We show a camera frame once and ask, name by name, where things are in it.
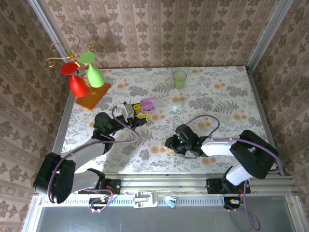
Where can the purple earbud charging case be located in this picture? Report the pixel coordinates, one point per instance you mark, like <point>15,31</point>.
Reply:
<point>147,106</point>

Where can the mint green earbud charging case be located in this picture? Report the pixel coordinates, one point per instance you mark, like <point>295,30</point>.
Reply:
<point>178,104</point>

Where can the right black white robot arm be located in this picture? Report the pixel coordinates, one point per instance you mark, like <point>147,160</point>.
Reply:
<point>253,154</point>

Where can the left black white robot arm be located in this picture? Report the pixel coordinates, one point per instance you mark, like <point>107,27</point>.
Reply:
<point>87,152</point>

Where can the orange rack base board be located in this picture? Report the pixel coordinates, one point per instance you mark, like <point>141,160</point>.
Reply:
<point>96,95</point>

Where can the floral patterned tablecloth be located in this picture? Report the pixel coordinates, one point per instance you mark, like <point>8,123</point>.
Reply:
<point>157,79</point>

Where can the red plastic wine glass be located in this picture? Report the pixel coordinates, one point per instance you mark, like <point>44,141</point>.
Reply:
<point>78,87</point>

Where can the green plastic wine glass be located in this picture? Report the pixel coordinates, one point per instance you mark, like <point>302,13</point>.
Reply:
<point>95,77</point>

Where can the green translucent plastic tumbler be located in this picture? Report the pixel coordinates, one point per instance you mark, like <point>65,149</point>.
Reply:
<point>179,82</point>

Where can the blue plastic clip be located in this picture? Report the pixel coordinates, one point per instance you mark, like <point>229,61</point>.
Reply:
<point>170,203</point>

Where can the grey metal panel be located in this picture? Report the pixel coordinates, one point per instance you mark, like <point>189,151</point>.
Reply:
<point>169,220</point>

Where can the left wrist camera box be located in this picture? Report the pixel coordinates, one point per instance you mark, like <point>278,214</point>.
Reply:
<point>125,110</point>

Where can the aluminium table edge rail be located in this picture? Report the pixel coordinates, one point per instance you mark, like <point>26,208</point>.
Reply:
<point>157,183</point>

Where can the aluminium side rail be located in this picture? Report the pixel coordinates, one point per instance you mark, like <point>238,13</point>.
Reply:
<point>63,116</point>
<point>258,96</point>

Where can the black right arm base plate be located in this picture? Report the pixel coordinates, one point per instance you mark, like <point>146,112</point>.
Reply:
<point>213,186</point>

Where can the white plastic rail mount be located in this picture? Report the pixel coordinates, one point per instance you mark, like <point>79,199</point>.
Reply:
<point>152,199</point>

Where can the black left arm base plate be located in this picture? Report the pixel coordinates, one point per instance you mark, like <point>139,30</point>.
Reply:
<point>113,186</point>

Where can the aluminium corner post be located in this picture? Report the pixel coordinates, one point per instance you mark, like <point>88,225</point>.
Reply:
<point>272,24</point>
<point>45,24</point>

